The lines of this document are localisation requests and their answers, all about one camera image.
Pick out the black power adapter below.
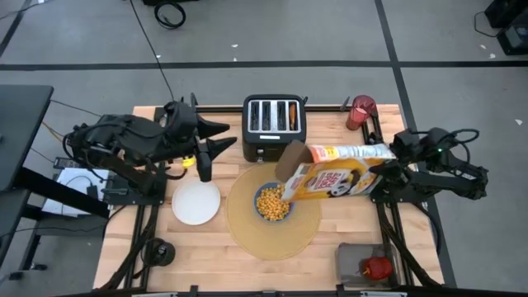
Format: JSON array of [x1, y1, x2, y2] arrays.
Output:
[[52, 155, 87, 171]]

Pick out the black round device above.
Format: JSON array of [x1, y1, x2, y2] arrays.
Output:
[[141, 237, 177, 268]]

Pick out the white round plate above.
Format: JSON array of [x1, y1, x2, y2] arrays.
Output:
[[171, 177, 222, 227]]

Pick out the white paper sheets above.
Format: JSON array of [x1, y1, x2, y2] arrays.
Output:
[[40, 167, 111, 219]]

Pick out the red apple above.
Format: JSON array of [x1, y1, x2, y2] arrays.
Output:
[[361, 257, 394, 281]]

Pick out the coiled black cable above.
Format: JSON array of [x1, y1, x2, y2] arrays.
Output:
[[153, 2, 186, 31]]

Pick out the black desk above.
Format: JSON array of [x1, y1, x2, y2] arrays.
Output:
[[0, 84, 54, 265]]

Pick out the black equipment case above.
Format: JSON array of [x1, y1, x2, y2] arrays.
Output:
[[484, 0, 528, 57]]

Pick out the yellow cereal puffs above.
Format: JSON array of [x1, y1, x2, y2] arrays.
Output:
[[256, 184, 292, 222]]

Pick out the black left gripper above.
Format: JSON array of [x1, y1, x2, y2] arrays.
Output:
[[163, 92, 239, 183]]

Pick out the thin black cable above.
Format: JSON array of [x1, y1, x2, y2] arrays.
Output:
[[473, 10, 501, 39]]

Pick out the red faceted plastic cup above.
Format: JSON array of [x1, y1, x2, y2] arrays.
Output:
[[345, 95, 378, 132]]

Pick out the round woven straw placemat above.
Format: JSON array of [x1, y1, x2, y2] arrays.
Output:
[[225, 162, 323, 262]]

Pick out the black four-slot toaster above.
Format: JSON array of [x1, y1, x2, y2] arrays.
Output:
[[242, 93, 309, 163]]

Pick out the black aluminium frame rail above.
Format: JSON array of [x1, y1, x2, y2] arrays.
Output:
[[139, 197, 163, 290], [361, 117, 413, 288], [372, 111, 417, 288], [53, 285, 528, 297], [154, 105, 372, 114], [122, 197, 145, 290]]

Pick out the grey rectangular tray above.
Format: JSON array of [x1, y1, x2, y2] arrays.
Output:
[[335, 242, 403, 288]]

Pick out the black stand beam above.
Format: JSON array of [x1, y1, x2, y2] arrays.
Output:
[[14, 167, 111, 219]]

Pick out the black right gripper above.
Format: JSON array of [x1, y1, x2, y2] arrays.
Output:
[[368, 130, 420, 185]]

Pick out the yellow cereal box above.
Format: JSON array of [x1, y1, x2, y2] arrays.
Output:
[[275, 139, 398, 204]]

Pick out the yellow floor cable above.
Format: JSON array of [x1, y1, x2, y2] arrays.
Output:
[[40, 121, 67, 144]]

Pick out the long black floor cable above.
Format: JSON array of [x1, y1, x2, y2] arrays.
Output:
[[129, 0, 177, 102]]

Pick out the black cable bundle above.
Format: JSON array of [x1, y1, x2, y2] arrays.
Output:
[[98, 204, 160, 290], [377, 200, 445, 289]]

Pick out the blue ceramic bowl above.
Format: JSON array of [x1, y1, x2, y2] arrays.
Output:
[[252, 181, 296, 224]]

